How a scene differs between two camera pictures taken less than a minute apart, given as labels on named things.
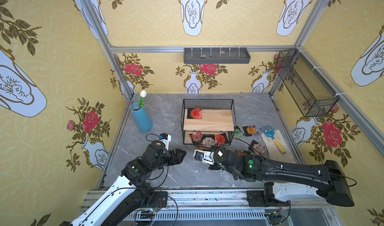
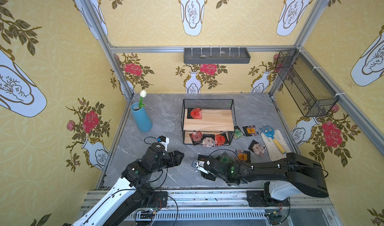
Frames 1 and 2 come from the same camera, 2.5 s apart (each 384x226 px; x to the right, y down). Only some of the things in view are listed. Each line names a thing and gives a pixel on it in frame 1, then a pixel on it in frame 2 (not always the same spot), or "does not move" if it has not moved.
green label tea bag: x=238 y=133 does not move
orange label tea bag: x=250 y=130 does not move
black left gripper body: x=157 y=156 does not move
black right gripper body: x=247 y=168 to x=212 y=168
